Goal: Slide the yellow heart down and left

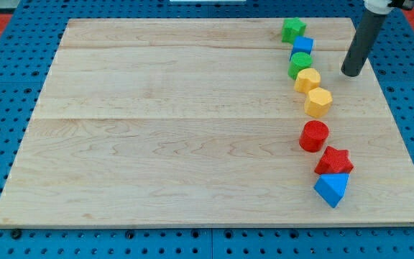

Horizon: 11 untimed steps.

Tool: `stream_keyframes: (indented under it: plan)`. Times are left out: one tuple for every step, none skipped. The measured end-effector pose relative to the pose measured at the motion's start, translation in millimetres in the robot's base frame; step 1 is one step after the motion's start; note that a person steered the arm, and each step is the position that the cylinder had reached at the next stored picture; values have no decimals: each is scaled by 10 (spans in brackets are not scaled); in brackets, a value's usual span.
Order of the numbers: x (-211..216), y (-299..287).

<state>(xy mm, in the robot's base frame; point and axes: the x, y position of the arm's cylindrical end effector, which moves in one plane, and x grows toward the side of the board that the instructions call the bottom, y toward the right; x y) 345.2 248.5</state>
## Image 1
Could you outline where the blue cube block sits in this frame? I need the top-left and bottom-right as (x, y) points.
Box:
(290, 36), (314, 58)

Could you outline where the yellow hexagon block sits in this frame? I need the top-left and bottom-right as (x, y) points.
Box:
(304, 87), (333, 118)

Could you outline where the yellow heart block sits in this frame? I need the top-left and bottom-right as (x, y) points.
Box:
(294, 68), (321, 94)

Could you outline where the red cylinder block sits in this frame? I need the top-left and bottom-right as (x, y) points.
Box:
(299, 120), (329, 153)

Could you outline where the light wooden board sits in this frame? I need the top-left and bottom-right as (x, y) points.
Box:
(0, 18), (414, 229)

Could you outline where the green star block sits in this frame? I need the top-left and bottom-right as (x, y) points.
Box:
(281, 17), (306, 44)

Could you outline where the red star block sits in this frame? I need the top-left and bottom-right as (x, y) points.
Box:
(314, 146), (354, 175)

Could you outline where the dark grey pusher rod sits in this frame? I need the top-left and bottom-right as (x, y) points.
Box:
(341, 9), (387, 77)

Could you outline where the blue triangle block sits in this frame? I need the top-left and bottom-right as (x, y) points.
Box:
(313, 173), (349, 208)

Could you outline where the green cylinder block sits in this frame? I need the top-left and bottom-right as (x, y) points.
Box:
(287, 52), (313, 80)

